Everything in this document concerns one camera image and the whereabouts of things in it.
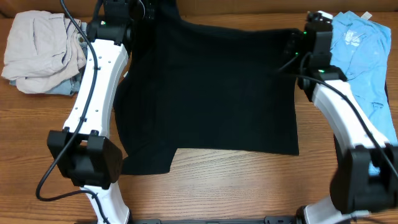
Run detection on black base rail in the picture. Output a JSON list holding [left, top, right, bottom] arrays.
[[131, 215, 296, 224]]

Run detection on black t-shirt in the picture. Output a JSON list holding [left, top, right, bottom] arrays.
[[114, 1, 300, 175]]

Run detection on dark garment under blue shirt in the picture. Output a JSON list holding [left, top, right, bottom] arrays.
[[333, 135, 343, 163]]

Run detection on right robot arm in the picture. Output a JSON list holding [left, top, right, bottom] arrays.
[[279, 11, 397, 224]]

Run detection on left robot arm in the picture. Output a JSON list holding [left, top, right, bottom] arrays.
[[35, 1, 154, 224]]

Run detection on white folded garment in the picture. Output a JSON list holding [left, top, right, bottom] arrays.
[[1, 11, 86, 81]]

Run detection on light blue denim jeans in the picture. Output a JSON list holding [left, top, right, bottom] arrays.
[[9, 19, 87, 96]]

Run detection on light blue t-shirt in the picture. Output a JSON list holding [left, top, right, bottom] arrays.
[[328, 11, 398, 175]]

